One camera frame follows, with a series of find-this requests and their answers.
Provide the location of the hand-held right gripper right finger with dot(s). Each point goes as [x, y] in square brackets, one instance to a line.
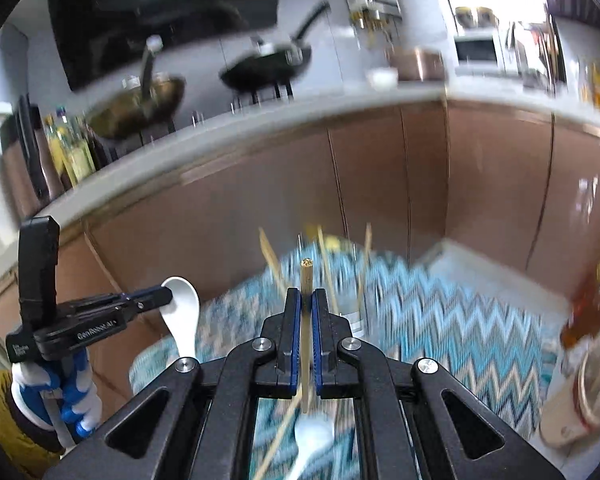
[321, 340]

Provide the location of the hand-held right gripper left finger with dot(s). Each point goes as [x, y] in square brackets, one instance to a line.
[291, 340]

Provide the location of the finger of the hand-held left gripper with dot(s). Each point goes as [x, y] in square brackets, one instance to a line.
[150, 292]
[142, 306]

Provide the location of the bamboo chopstick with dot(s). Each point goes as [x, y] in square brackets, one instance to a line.
[272, 262]
[307, 320]
[277, 440]
[327, 275]
[364, 265]

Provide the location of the white soup spoon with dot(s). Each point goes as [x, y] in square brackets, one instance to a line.
[312, 435]
[182, 310]

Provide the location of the person's left forearm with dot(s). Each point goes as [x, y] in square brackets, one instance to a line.
[0, 410]

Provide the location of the person's left hand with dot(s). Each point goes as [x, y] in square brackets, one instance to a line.
[75, 400]

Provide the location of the zigzag patterned mat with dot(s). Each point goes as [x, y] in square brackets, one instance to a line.
[430, 335]

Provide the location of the dark sauce bottle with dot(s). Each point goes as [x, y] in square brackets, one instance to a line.
[94, 147]

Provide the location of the clear cooking oil bottle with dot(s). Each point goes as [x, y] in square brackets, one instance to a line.
[77, 155]
[55, 160]

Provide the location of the brown thermos pot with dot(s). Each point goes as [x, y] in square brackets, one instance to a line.
[22, 170]

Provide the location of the bronze wok with lid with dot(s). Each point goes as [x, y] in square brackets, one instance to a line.
[135, 105]

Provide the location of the black gas stove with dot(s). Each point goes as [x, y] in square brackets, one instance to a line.
[260, 95]

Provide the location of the black wok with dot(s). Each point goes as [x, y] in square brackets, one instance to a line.
[265, 67]

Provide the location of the beige plastic container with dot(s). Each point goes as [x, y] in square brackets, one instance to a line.
[580, 400]

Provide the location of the large amber oil bottle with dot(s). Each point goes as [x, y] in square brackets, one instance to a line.
[587, 310]

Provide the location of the white bowl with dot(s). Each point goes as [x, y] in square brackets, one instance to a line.
[382, 77]

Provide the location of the black range hood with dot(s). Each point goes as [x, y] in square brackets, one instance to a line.
[155, 10]

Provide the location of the bronze rice cooker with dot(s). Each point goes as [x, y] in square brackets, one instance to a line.
[420, 65]

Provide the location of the white microwave oven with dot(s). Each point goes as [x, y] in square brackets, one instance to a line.
[475, 49]

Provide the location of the metal kitchen faucet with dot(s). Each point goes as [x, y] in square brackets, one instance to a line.
[540, 60]

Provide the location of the stacked metal bowls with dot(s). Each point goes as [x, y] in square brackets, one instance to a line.
[475, 17]

